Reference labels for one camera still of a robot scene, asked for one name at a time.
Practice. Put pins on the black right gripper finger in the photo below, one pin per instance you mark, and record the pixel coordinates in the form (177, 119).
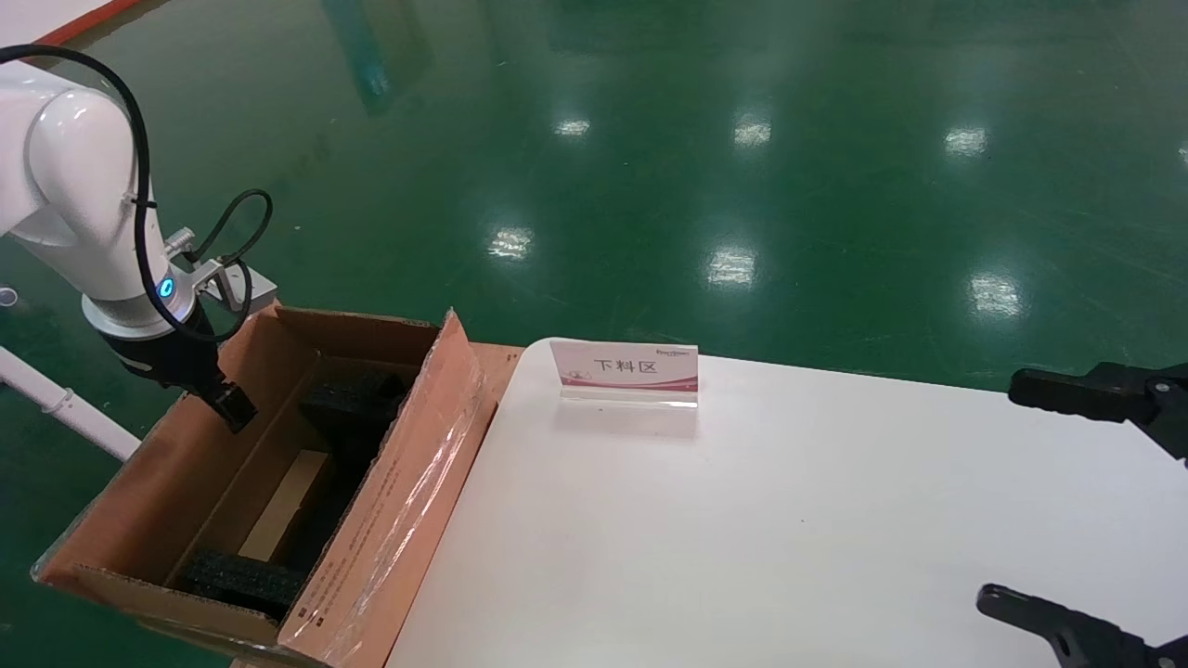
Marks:
(1077, 635)
(1132, 394)

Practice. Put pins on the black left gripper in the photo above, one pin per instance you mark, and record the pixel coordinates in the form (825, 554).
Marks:
(172, 357)

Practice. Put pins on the small cardboard box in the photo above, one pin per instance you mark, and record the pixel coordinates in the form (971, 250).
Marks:
(283, 506)

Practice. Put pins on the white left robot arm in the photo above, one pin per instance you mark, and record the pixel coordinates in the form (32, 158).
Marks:
(74, 186)

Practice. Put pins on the large open cardboard box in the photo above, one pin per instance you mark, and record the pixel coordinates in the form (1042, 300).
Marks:
(408, 473)

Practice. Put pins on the white metal tube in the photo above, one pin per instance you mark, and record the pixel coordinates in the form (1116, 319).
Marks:
(65, 404)

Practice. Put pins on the white red sign placard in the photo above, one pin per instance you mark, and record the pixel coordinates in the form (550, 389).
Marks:
(626, 366)

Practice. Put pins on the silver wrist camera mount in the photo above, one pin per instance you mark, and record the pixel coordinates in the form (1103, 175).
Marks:
(255, 289)

